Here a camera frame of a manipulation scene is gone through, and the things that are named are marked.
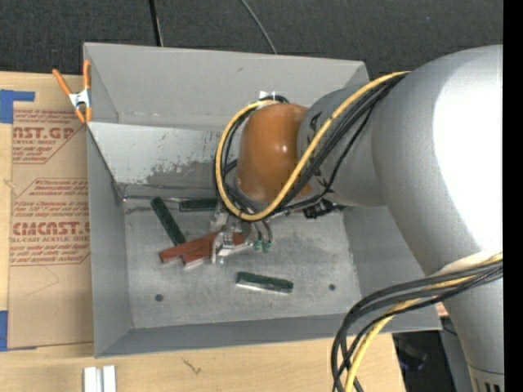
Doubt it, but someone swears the black cylinder on white bracket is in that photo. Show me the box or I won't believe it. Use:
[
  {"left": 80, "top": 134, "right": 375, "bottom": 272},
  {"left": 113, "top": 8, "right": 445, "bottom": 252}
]
[{"left": 302, "top": 197, "right": 338, "bottom": 221}]

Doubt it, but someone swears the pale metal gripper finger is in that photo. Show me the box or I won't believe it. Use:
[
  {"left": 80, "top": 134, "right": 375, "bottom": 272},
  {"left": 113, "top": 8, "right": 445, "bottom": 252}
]
[
  {"left": 212, "top": 230, "right": 245, "bottom": 249},
  {"left": 210, "top": 243, "right": 251, "bottom": 265}
]

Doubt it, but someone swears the red-brown flat block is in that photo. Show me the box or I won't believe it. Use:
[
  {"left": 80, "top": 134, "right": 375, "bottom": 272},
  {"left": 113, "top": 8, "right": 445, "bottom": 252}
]
[
  {"left": 158, "top": 232, "right": 218, "bottom": 265},
  {"left": 181, "top": 234, "right": 246, "bottom": 270}
]

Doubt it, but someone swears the dark green flat block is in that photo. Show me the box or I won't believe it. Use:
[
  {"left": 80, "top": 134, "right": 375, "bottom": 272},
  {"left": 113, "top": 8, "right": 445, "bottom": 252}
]
[
  {"left": 150, "top": 196, "right": 188, "bottom": 247},
  {"left": 178, "top": 198, "right": 218, "bottom": 212},
  {"left": 235, "top": 271, "right": 295, "bottom": 295}
]

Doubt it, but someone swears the grey metal bin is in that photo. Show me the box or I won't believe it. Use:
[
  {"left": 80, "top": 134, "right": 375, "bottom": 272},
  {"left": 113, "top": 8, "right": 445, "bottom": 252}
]
[{"left": 83, "top": 42, "right": 444, "bottom": 359}]

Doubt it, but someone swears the brown cardboard board, red print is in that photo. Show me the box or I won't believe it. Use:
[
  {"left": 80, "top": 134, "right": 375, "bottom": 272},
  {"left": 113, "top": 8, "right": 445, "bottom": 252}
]
[{"left": 0, "top": 70, "right": 96, "bottom": 351}]

